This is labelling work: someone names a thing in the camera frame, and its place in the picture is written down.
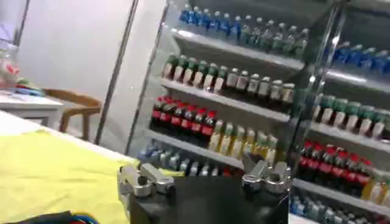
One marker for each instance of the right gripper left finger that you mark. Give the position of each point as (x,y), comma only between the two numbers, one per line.
(143,182)

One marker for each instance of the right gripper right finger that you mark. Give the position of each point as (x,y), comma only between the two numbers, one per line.
(268,179)

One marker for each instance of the yellow-green printed shirt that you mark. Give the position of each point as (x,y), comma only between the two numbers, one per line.
(51,176)

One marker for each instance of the glass-fronted shelf of bottles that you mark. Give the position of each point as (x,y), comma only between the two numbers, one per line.
(225,97)
(344,128)

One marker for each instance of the wooden armchair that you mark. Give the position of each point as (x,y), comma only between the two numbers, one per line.
(76,105)

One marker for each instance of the small white side table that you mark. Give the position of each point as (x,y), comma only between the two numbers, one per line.
(27,106)

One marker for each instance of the small blue packet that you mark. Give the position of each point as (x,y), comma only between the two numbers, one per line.
(32,91)

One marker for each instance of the green crumpled cloth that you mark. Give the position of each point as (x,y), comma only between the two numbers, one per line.
(26,82)

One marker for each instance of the clear plastic water bottle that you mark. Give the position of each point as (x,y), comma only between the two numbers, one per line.
(6,71)

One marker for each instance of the dark wall strip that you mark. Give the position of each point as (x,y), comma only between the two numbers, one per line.
(117,70)

